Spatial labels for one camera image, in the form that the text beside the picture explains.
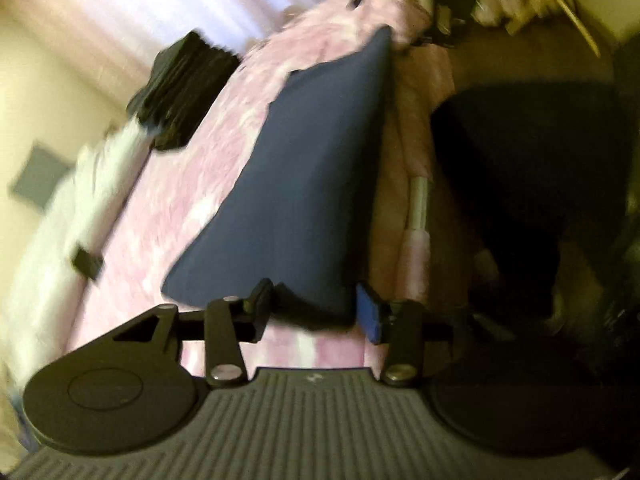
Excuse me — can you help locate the pink floral bedspread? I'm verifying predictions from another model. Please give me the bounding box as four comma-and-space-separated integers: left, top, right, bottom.
66, 0, 430, 350

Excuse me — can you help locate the navy blue garment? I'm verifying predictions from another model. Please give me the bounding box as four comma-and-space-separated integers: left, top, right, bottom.
162, 26, 392, 328

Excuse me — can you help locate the grey striped duvet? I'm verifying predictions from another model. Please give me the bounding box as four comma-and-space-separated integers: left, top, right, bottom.
1, 117, 152, 390

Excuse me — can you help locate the black phone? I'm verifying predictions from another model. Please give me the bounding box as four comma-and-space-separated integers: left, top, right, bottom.
70, 245, 104, 282

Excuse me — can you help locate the stack of folded dark clothes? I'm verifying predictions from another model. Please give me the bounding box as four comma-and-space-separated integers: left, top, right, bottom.
127, 30, 241, 152

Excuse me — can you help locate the grey pillow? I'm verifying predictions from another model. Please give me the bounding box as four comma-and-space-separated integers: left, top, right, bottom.
9, 143, 74, 210

